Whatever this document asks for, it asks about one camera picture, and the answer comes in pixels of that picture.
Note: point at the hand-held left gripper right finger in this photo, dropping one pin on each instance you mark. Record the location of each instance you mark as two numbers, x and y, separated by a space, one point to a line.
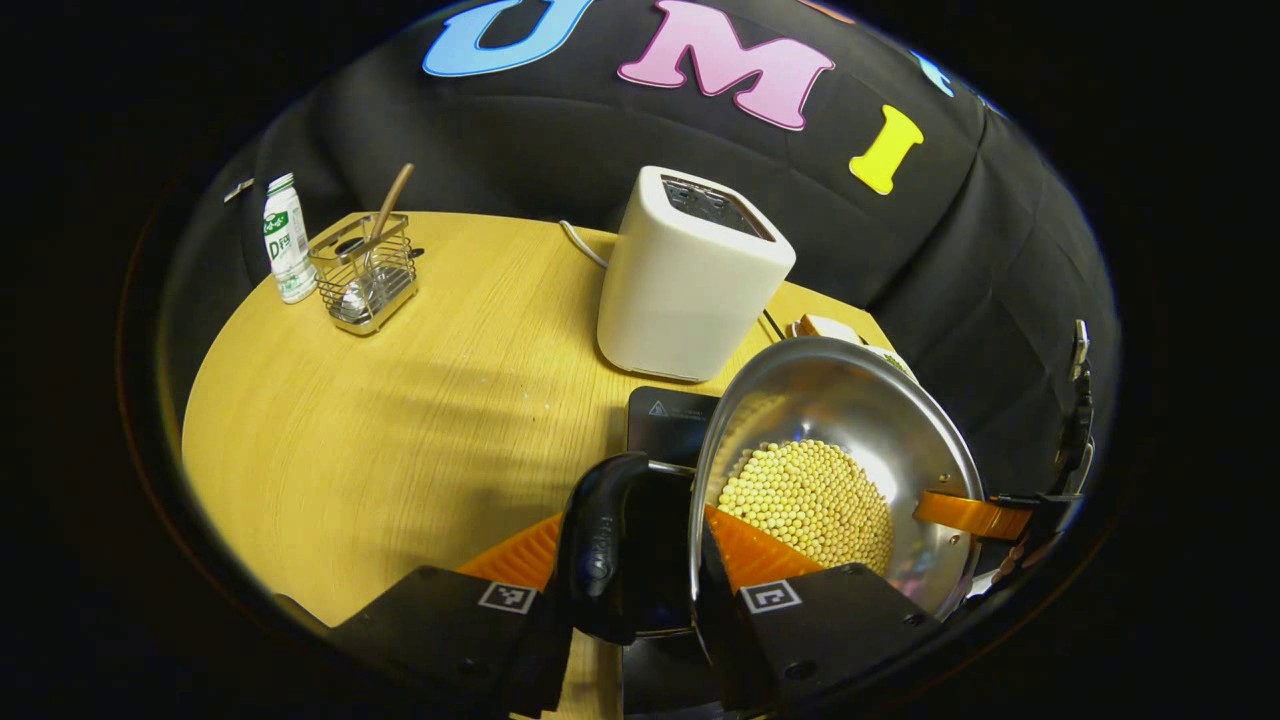
830 630

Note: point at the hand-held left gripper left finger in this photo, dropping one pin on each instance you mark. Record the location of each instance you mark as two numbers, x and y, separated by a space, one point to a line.
450 625

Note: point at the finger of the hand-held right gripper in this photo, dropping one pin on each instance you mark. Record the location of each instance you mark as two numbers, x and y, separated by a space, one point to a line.
970 513

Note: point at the pile of yellow soybeans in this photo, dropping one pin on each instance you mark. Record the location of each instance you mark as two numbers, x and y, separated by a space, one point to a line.
810 495

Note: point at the stainless steel pot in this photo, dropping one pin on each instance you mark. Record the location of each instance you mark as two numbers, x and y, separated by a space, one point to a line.
850 400

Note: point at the black induction cooktop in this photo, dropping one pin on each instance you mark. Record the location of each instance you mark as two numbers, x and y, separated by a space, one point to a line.
665 425

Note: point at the white divided spice tray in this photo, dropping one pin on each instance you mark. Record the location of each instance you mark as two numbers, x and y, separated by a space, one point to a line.
892 362

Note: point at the sandwich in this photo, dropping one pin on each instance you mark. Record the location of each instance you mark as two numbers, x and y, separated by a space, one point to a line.
830 328

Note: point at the white toaster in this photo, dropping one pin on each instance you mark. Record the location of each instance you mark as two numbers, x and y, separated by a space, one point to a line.
680 290

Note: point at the white green-label drink bottle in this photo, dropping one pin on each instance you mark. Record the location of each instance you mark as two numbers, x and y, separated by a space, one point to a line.
288 245

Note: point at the silver clip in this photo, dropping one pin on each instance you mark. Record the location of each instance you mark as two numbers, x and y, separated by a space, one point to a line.
238 189

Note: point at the black backdrop cloth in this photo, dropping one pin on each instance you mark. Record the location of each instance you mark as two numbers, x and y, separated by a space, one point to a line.
500 130

